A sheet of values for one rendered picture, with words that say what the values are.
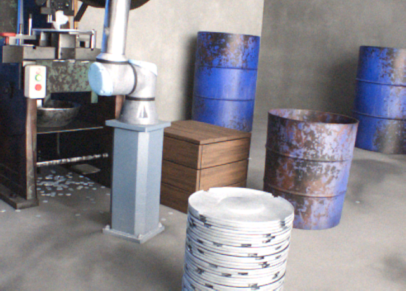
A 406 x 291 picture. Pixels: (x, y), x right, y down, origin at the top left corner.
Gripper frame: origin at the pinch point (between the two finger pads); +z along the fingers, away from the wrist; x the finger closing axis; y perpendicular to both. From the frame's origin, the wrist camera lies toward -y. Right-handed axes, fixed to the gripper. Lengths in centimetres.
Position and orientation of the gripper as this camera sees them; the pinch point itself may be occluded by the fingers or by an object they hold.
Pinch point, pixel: (55, 26)
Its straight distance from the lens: 222.3
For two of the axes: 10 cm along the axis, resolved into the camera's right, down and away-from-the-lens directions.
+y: 9.9, 0.6, 0.8
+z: -0.9, 8.6, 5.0
